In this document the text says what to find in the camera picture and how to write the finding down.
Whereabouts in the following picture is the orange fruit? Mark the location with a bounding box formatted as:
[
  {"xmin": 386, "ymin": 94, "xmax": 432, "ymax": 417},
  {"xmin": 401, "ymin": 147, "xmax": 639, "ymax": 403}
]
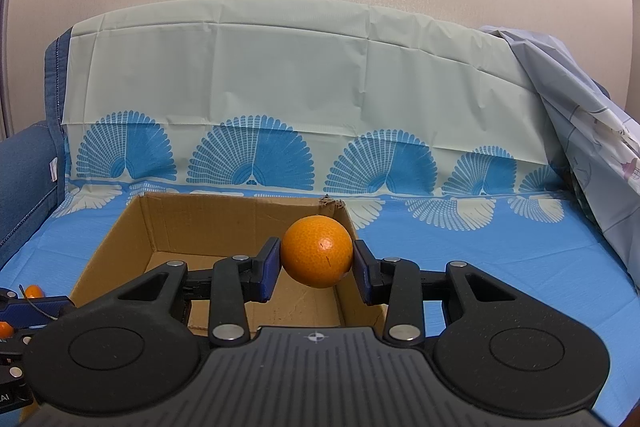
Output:
[{"xmin": 280, "ymin": 215, "xmax": 354, "ymax": 288}]

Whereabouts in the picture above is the brown cardboard box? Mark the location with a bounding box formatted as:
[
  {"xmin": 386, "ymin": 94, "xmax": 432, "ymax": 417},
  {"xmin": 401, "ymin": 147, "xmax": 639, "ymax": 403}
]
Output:
[{"xmin": 19, "ymin": 190, "xmax": 390, "ymax": 425}]

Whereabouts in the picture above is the blue denim sofa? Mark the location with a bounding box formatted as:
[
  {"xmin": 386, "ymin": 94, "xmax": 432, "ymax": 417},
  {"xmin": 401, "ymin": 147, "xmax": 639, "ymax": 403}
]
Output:
[{"xmin": 1, "ymin": 31, "xmax": 70, "ymax": 265}]

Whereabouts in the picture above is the light blue draped cloth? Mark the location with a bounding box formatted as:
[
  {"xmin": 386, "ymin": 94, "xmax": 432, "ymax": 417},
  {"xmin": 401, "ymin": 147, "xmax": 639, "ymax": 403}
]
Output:
[{"xmin": 482, "ymin": 26, "xmax": 639, "ymax": 283}]

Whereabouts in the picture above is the blue patterned sofa cover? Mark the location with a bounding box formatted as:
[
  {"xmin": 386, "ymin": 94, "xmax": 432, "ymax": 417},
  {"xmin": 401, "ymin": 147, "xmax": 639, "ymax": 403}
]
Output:
[{"xmin": 1, "ymin": 0, "xmax": 639, "ymax": 426}]

